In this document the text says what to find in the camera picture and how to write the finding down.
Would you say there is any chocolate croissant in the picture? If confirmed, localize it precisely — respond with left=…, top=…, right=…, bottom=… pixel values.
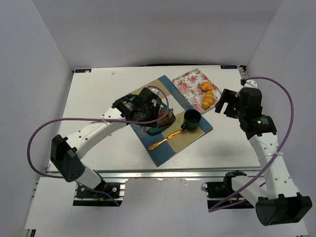
left=158, top=111, right=173, bottom=127

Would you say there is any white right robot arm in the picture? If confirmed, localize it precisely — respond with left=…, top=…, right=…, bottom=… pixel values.
left=215, top=87, right=312, bottom=226

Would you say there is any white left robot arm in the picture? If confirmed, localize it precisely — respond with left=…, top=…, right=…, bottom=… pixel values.
left=50, top=86, right=162, bottom=193

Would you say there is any small orange striped croissant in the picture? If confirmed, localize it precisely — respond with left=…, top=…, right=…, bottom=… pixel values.
left=201, top=90, right=215, bottom=110

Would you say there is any teal square plate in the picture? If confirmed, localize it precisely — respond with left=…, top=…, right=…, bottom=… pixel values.
left=146, top=114, right=176, bottom=136

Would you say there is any round orange bun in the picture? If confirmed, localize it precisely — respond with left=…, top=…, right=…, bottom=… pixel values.
left=200, top=81, right=213, bottom=92

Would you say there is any gold spoon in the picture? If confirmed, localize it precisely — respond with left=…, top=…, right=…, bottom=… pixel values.
left=148, top=129, right=183, bottom=151

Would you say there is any dark green mug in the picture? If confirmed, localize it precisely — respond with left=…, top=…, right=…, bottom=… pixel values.
left=181, top=109, right=201, bottom=131

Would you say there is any blue label sticker right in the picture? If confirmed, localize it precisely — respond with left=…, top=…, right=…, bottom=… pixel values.
left=220, top=65, right=238, bottom=70

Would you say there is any blue label sticker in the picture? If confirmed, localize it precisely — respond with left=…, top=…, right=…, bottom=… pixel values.
left=74, top=69, right=92, bottom=73
left=220, top=65, right=238, bottom=70

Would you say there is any blue label sticker left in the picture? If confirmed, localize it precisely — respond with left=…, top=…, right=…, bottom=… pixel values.
left=74, top=69, right=92, bottom=73

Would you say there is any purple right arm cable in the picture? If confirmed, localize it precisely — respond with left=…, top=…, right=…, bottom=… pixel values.
left=208, top=77, right=294, bottom=212

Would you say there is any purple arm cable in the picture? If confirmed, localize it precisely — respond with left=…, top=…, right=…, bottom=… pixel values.
left=27, top=85, right=171, bottom=207
left=208, top=77, right=294, bottom=212

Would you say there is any aluminium table frame rail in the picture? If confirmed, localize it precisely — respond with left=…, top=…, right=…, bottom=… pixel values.
left=99, top=167, right=260, bottom=181

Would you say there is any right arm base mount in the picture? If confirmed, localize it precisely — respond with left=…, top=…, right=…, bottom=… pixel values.
left=201, top=170, right=254, bottom=209

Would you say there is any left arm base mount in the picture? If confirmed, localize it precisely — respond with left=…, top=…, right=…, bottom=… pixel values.
left=73, top=182, right=124, bottom=207

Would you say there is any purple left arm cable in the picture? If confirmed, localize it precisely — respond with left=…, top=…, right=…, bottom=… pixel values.
left=27, top=85, right=171, bottom=207

